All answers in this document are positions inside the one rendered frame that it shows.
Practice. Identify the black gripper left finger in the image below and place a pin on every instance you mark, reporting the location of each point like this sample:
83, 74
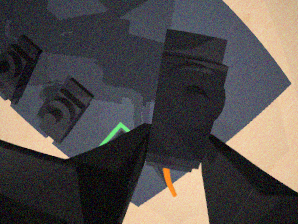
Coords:
94, 187

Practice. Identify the dark grey micro servo with orange cable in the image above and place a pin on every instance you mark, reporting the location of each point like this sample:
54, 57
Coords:
189, 98

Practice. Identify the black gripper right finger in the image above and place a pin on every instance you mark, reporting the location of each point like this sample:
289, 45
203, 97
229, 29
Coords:
238, 192

